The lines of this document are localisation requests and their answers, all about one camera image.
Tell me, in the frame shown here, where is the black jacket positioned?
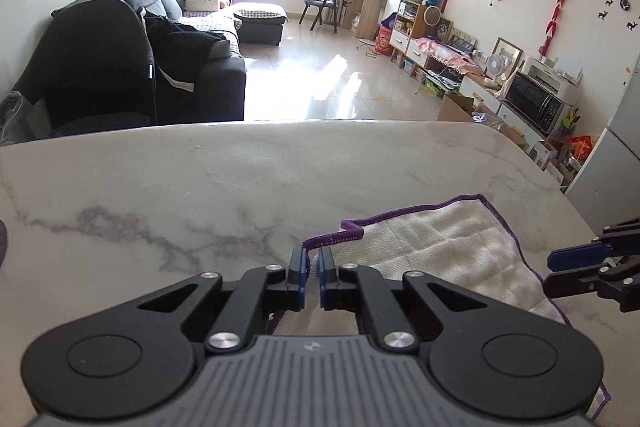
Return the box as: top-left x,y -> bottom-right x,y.
12,0 -> 159,141

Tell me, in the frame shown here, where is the dark grey sofa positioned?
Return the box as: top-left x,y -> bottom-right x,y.
12,0 -> 289,142

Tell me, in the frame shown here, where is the white printer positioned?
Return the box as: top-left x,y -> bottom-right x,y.
522,56 -> 584,91

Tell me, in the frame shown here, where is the white and wood low cabinet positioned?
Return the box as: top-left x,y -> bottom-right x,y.
389,1 -> 566,158

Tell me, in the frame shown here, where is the black cloth with white strap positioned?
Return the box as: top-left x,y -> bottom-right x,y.
144,13 -> 229,94

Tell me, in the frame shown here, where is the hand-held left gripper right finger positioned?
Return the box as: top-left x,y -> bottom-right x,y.
319,247 -> 488,353

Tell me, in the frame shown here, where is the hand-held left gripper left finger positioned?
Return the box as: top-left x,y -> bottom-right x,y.
137,247 -> 307,353

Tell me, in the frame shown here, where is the white refrigerator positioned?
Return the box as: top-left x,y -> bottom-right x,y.
564,56 -> 640,229

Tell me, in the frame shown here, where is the white towel with purple trim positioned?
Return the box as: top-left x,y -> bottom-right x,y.
265,193 -> 614,424

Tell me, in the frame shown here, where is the patterned sofa blanket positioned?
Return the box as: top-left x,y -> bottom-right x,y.
180,3 -> 287,45

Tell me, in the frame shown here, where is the framed picture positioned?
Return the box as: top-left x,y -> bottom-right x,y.
492,37 -> 524,74

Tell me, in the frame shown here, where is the red paper ornament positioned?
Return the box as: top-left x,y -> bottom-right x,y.
564,134 -> 594,164

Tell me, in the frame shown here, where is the small white desk fan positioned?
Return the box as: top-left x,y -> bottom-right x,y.
484,54 -> 504,86

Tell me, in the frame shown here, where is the pink cloth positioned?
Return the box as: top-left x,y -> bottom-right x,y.
412,35 -> 482,74

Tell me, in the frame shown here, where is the wooden desk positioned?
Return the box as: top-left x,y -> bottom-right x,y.
342,0 -> 389,31

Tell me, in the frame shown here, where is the clear plastic bag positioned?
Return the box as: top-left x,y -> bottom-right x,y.
472,111 -> 508,130
0,91 -> 32,144

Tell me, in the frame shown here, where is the red bag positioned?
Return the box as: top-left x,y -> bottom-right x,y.
374,24 -> 394,56

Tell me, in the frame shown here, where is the brown cardboard box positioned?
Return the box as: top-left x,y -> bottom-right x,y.
437,92 -> 477,123

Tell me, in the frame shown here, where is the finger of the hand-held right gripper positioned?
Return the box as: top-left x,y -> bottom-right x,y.
542,254 -> 640,313
547,219 -> 640,274

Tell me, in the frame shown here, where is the black microwave oven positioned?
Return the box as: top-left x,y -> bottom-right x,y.
502,70 -> 567,136

